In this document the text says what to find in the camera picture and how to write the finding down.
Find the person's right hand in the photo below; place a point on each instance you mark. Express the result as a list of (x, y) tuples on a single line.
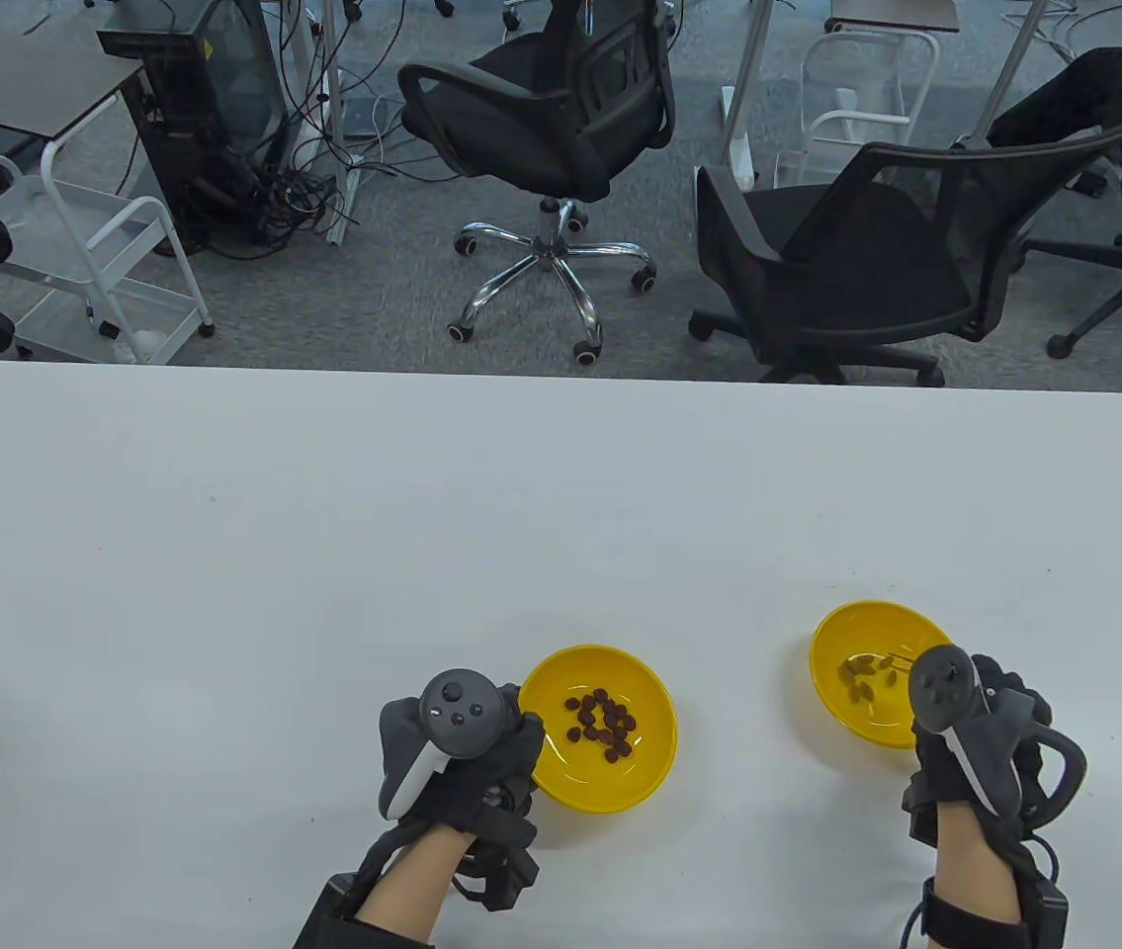
[(931, 781)]

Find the person's left hand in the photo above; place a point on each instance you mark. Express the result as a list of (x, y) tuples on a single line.
[(496, 781)]

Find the yellow plastic bowl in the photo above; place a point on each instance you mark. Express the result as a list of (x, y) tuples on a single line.
[(877, 727), (610, 791)]

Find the pile of dark red raisins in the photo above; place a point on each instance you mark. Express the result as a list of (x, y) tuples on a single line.
[(610, 727)]

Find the silver metal tweezers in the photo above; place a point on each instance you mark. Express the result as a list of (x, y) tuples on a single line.
[(892, 660)]

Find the person's left forearm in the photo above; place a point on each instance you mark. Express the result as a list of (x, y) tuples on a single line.
[(402, 890)]

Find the person's right forearm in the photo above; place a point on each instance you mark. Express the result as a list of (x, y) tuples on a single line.
[(981, 865)]

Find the grey tracking controller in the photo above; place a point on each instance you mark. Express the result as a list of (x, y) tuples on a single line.
[(460, 714), (941, 685)]

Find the black mesh office chair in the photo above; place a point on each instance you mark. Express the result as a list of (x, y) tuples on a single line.
[(867, 257)]

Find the white power strip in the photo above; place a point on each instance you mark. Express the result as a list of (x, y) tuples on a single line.
[(343, 213)]

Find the black office chair chrome base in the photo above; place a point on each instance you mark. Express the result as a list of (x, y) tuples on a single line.
[(521, 129)]

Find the white desk leg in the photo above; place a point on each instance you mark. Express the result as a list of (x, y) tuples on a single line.
[(740, 129), (331, 79)]

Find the white metal pole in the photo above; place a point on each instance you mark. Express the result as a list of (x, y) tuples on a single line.
[(1010, 69)]

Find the black computer tower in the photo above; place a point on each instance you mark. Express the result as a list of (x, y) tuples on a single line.
[(195, 119)]

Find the small dark top table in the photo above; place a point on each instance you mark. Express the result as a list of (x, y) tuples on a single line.
[(897, 12), (17, 84)]

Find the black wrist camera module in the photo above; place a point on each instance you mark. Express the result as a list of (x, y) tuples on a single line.
[(323, 919)]

